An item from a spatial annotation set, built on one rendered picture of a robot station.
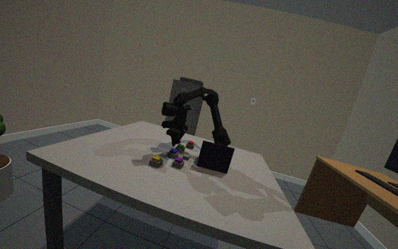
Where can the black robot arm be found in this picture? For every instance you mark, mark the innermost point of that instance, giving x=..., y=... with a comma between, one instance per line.
x=177, y=109

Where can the red button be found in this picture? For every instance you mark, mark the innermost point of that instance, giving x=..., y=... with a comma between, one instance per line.
x=190, y=145

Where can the blue button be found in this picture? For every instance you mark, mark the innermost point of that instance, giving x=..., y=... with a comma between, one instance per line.
x=173, y=153

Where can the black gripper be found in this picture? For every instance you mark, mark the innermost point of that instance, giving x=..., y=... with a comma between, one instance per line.
x=177, y=131

